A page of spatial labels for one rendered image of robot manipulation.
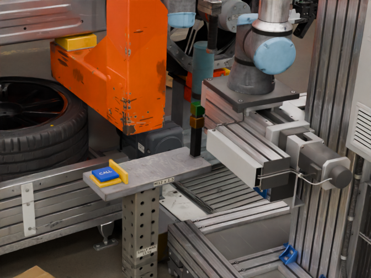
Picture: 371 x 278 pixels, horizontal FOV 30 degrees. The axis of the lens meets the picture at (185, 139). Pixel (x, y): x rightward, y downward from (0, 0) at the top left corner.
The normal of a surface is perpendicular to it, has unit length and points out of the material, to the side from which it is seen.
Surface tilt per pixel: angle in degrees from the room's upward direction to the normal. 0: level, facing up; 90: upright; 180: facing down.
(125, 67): 90
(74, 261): 0
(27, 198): 90
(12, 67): 0
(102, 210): 90
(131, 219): 90
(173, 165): 0
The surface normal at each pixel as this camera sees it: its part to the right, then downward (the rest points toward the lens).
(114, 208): 0.55, 0.39
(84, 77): -0.83, 0.21
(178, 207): 0.04, -0.90
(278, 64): 0.22, 0.54
